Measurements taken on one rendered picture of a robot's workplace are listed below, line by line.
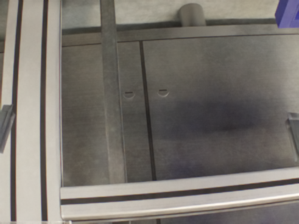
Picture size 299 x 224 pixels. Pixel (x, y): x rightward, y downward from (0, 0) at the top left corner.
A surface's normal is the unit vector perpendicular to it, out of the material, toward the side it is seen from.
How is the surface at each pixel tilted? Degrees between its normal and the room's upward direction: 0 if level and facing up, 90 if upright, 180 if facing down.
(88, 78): 90
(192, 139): 90
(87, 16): 0
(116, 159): 90
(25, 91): 90
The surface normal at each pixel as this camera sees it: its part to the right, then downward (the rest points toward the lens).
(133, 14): 0.09, 0.90
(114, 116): 0.02, -0.44
